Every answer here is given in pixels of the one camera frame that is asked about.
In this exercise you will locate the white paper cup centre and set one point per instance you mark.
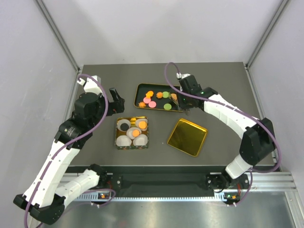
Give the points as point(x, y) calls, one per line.
point(129, 132)

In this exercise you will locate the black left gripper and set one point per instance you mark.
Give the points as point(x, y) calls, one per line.
point(117, 106)

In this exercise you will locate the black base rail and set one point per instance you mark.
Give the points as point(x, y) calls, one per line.
point(168, 181)

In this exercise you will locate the black sandwich cookie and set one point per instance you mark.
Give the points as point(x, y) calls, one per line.
point(124, 127)

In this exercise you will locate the pink round cookie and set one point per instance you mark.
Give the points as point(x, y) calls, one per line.
point(152, 104)
point(146, 100)

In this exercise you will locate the green round cookie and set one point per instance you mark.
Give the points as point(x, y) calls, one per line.
point(167, 106)
point(165, 94)

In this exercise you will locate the orange spiky cookie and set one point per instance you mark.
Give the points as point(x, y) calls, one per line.
point(159, 95)

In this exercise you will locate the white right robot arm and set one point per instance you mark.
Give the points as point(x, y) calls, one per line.
point(256, 135)

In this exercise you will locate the orange bird cookie left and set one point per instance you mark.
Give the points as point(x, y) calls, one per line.
point(149, 94)

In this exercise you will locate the gold square tin lid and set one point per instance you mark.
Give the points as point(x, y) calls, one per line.
point(187, 137)

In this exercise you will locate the green round cookie lower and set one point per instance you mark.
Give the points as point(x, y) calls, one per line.
point(167, 106)

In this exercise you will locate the orange round cookie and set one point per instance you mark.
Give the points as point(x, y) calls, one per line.
point(142, 125)
point(174, 96)

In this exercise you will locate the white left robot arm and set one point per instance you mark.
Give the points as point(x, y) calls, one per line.
point(45, 201)

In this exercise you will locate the gold square cookie tin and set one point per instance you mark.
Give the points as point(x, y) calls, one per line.
point(119, 133)

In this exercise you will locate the orange flower cookie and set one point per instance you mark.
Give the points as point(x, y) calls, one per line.
point(136, 133)

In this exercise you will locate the black rectangular tray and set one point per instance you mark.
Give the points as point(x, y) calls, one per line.
point(156, 97)

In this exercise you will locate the white paper cup bottom left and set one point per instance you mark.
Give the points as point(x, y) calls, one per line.
point(123, 141)

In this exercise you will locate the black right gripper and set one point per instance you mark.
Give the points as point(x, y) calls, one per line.
point(183, 106)

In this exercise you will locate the orange star cookie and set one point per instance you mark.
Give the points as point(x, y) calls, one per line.
point(142, 104)

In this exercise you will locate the green round cookie upper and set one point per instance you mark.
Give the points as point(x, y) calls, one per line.
point(165, 94)

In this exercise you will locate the white paper cup top left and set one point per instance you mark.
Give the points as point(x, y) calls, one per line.
point(121, 122)

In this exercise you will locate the white paper cup bottom right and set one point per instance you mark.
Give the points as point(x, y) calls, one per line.
point(140, 140)

